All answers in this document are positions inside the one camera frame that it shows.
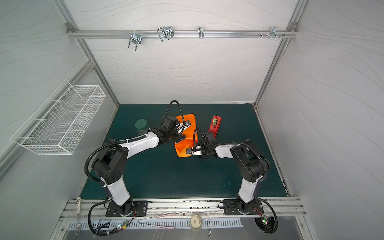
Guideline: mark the orange wrapping paper sheet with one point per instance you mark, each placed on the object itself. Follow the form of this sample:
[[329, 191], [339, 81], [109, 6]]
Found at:
[[187, 143]]

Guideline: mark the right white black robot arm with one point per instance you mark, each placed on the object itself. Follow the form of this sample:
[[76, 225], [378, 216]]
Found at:
[[252, 164]]

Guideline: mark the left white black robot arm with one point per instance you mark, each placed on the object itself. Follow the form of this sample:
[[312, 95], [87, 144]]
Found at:
[[106, 164]]

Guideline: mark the red tape dispenser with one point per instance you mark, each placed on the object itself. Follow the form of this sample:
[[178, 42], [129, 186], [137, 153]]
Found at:
[[215, 124]]

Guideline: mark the white slotted vent strip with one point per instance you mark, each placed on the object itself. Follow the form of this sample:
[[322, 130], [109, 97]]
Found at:
[[208, 223]]

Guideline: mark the left metal u-bolt clamp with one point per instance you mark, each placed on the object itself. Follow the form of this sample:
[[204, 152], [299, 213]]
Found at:
[[135, 40]]

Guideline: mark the metal u-bolt clamp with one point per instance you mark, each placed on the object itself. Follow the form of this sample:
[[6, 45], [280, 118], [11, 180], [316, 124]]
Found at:
[[135, 40], [165, 33]]

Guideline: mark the middle metal u-bolt clamp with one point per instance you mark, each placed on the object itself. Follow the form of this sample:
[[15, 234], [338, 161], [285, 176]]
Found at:
[[165, 33]]

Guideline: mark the white power strip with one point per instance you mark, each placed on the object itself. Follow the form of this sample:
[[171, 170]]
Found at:
[[78, 205]]

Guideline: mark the right metal bolt clamp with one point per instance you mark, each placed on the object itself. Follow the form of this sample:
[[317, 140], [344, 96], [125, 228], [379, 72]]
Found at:
[[274, 33]]

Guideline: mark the fork hanging at front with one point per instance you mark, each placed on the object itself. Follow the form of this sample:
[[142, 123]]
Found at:
[[78, 226]]

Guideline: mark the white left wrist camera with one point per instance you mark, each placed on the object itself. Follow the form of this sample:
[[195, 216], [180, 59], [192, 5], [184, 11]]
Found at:
[[183, 126]]

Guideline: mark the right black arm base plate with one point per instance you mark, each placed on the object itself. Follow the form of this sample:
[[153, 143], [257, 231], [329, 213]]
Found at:
[[231, 207]]

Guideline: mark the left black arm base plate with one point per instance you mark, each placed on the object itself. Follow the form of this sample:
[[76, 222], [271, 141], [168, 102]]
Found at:
[[141, 208]]

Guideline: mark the small metal bracket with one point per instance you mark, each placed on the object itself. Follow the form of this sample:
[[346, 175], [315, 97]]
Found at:
[[201, 32]]

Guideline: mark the white wire basket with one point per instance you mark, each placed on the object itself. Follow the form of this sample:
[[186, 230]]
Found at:
[[58, 125]]

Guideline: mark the aluminium crossbar rail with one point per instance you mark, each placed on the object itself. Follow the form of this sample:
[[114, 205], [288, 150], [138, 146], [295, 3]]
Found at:
[[179, 34]]

